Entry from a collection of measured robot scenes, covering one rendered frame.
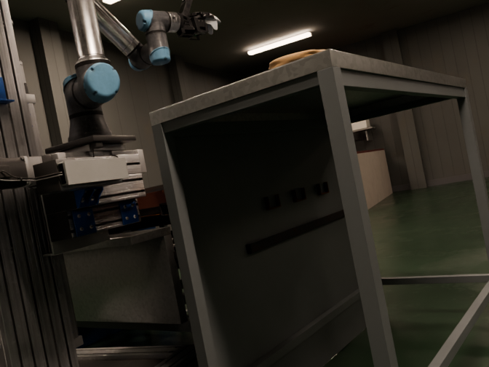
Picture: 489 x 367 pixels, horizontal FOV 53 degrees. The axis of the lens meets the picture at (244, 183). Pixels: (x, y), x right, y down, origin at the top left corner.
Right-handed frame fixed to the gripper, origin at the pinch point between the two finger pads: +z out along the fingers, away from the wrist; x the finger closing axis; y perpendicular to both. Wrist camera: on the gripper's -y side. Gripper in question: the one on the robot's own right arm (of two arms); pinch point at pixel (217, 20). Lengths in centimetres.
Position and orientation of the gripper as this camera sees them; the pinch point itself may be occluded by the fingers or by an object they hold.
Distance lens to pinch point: 209.3
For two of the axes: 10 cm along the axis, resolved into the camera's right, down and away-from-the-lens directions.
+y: 2.7, 9.6, -1.0
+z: 7.7, -1.5, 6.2
